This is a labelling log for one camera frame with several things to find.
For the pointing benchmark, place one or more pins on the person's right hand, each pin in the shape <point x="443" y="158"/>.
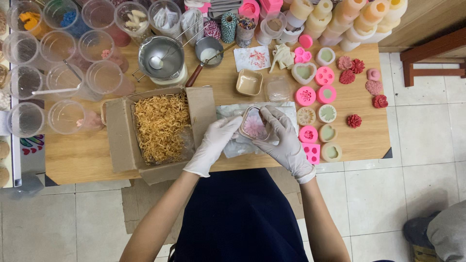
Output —
<point x="285" y="145"/>

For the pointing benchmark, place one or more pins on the person's left hand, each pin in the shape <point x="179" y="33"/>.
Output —
<point x="209" y="145"/>

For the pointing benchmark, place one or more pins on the person's left fingers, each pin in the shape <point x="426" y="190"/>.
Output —
<point x="229" y="123"/>

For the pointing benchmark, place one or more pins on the crinkled clear plastic wrap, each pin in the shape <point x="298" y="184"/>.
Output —
<point x="233" y="147"/>

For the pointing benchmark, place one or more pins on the beige square dish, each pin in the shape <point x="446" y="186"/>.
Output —
<point x="249" y="82"/>

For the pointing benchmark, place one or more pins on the empty clear plastic container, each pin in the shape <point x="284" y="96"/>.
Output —
<point x="277" y="89"/>

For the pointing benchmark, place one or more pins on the tan shredded paper filling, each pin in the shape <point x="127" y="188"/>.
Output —
<point x="162" y="125"/>

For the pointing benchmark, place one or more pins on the stained white paper sheet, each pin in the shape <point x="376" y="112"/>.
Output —
<point x="251" y="58"/>

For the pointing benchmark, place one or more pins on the white heater base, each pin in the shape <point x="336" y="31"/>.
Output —
<point x="178" y="77"/>

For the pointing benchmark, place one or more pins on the group of pink silicone moulds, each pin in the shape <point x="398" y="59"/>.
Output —
<point x="305" y="96"/>

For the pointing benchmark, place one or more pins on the crumpled white glove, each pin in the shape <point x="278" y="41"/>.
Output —
<point x="282" y="56"/>

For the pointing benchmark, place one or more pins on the cup of dried flowers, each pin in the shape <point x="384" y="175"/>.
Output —
<point x="245" y="31"/>

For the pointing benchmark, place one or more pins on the steel melting pot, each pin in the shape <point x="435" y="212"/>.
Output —
<point x="162" y="58"/>

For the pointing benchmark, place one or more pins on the red and white twine spool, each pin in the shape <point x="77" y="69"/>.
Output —
<point x="212" y="30"/>

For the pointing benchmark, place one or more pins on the steel spoon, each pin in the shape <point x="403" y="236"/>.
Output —
<point x="156" y="62"/>

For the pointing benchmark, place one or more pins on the green and white twine spool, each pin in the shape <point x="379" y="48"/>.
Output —
<point x="228" y="27"/>

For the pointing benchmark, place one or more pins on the person's dark blue apron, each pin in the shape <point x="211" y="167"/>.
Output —
<point x="240" y="218"/>

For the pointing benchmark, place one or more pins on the clear bag of white pieces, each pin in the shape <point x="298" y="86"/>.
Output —
<point x="192" y="25"/>

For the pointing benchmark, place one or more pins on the brown cardboard box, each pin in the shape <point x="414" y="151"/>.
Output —
<point x="123" y="134"/>

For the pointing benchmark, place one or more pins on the plastic cup with beige powder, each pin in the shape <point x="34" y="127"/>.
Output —
<point x="273" y="24"/>

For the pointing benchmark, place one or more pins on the stack of grey trays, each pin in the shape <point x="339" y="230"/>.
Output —
<point x="224" y="8"/>

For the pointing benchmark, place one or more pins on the large pink round mould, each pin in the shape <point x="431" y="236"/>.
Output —
<point x="249" y="8"/>

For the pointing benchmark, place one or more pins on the pink block mould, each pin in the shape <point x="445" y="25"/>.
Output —
<point x="270" y="5"/>

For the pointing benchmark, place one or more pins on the dusty pink flower soap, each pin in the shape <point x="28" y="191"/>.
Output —
<point x="344" y="62"/>

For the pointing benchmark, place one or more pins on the pink heart soap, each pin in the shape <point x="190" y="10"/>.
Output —
<point x="374" y="87"/>

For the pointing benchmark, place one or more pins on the pink round soap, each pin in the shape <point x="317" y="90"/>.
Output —
<point x="373" y="74"/>

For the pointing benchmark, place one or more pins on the black table corner guard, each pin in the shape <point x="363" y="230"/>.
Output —
<point x="50" y="181"/>
<point x="387" y="153"/>

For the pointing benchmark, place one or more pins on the stack of cream cylinder moulds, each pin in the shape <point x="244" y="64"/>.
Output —
<point x="364" y="18"/>

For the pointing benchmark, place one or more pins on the group of clear plastic cups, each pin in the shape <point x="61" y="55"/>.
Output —
<point x="65" y="72"/>

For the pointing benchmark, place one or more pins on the white stirring stick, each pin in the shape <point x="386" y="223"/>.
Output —
<point x="54" y="90"/>

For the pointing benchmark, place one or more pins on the colourful sticker sheet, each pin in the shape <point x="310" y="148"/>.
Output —
<point x="32" y="144"/>

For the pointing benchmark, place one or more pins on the wooden chair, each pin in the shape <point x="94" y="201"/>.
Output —
<point x="433" y="51"/>

